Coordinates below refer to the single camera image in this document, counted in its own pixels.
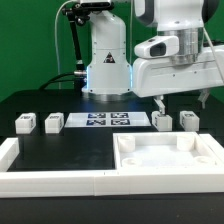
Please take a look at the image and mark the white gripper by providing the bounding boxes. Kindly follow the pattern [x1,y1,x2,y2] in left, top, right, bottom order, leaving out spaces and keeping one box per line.
[133,45,224,115]

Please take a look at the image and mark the black cable bundle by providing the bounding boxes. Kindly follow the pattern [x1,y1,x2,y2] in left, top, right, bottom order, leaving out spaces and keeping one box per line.
[39,6,88,91]

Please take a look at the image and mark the white square tabletop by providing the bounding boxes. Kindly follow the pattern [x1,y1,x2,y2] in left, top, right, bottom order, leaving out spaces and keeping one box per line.
[113,132,224,173]

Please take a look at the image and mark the white fiducial marker sheet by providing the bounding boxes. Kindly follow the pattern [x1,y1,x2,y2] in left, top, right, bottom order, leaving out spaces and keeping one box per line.
[65,112,151,128]

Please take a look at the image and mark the grey thin cable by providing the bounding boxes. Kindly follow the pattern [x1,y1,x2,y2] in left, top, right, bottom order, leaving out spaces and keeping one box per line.
[54,0,77,90]

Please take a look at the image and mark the white U-shaped obstacle fence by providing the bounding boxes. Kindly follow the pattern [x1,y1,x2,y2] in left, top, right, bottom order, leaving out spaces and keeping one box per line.
[0,135,224,198]

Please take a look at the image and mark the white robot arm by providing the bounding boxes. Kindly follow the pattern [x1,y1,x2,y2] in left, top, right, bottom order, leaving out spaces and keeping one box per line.
[62,0,224,113]

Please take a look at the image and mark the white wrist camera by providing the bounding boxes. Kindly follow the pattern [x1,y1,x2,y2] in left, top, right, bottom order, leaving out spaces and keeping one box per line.
[134,36,179,59]

